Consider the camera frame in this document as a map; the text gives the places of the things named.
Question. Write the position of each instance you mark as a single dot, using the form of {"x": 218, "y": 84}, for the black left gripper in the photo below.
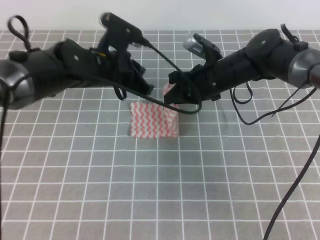
{"x": 89, "y": 65}

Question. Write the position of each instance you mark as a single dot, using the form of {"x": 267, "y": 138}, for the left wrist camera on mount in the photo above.
{"x": 118, "y": 33}

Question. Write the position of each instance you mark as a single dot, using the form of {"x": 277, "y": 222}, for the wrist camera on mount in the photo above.
{"x": 203, "y": 48}
{"x": 118, "y": 33}

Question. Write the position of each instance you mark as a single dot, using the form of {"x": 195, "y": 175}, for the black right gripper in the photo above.
{"x": 208, "y": 81}

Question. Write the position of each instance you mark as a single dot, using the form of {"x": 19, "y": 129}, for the pink white wavy striped towel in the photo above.
{"x": 151, "y": 121}

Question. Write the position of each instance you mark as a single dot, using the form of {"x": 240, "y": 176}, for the grey grid tablecloth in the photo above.
{"x": 71, "y": 170}

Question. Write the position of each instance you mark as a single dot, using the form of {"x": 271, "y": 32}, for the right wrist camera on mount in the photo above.
{"x": 203, "y": 48}

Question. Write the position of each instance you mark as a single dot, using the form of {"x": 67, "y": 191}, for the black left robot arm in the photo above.
{"x": 39, "y": 74}

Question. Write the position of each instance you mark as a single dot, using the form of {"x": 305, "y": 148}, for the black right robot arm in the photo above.
{"x": 266, "y": 56}

